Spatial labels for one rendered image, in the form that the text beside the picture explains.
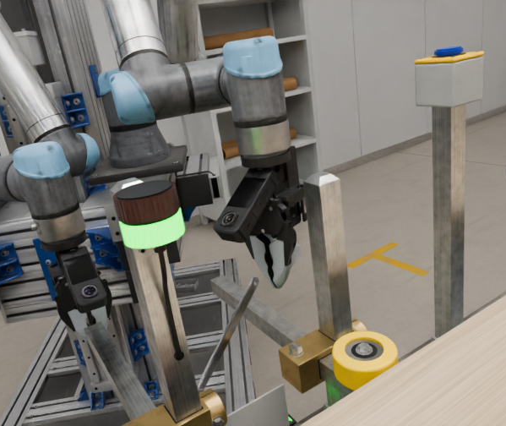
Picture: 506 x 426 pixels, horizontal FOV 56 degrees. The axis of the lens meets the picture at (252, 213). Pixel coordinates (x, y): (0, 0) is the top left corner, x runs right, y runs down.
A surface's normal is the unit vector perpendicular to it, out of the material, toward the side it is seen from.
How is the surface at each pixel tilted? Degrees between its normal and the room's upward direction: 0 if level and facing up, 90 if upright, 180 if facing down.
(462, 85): 90
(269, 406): 90
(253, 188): 31
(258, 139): 90
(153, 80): 58
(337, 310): 90
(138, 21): 53
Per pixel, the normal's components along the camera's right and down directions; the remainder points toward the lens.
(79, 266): 0.18, -0.70
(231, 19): 0.57, 0.21
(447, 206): -0.84, 0.29
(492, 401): -0.15, -0.93
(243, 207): -0.45, -0.62
